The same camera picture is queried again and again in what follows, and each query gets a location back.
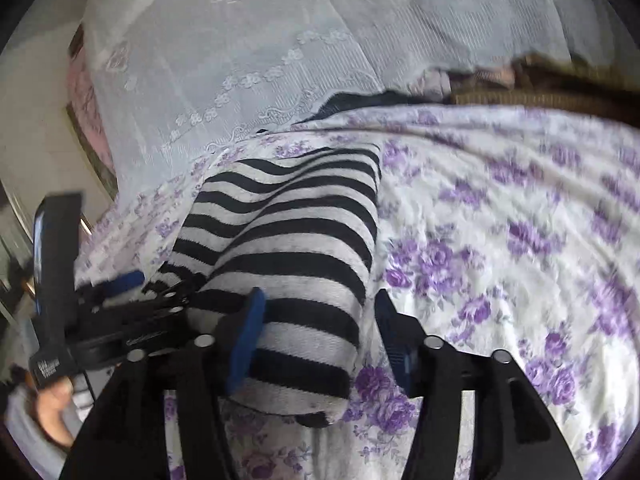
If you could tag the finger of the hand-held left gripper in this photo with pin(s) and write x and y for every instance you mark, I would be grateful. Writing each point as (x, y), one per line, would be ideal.
(122, 281)
(172, 294)

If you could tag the black white striped shirt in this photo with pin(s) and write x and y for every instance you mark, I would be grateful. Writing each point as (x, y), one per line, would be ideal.
(290, 240)

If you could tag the pink striped cloth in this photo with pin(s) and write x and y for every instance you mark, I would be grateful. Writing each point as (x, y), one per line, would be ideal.
(495, 74)

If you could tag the person's left hand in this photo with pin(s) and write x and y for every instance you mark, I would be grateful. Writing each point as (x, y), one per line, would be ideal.
(55, 410)

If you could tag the dark cloth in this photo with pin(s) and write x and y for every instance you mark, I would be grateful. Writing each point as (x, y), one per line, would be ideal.
(350, 102)

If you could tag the pale crumpled cloth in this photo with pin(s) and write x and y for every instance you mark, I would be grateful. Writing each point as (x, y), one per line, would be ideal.
(432, 85)

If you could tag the person's left forearm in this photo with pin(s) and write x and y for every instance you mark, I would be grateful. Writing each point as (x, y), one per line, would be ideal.
(22, 430)

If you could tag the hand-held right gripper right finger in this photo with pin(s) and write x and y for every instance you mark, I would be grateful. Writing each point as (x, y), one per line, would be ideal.
(395, 342)

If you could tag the white lace curtain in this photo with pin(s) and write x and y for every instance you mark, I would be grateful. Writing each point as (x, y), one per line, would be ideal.
(300, 35)

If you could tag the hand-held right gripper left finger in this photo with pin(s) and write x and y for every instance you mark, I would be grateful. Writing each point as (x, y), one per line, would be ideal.
(245, 342)

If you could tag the purple floral bedsheet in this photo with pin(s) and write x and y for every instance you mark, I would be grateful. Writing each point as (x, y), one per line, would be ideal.
(500, 260)

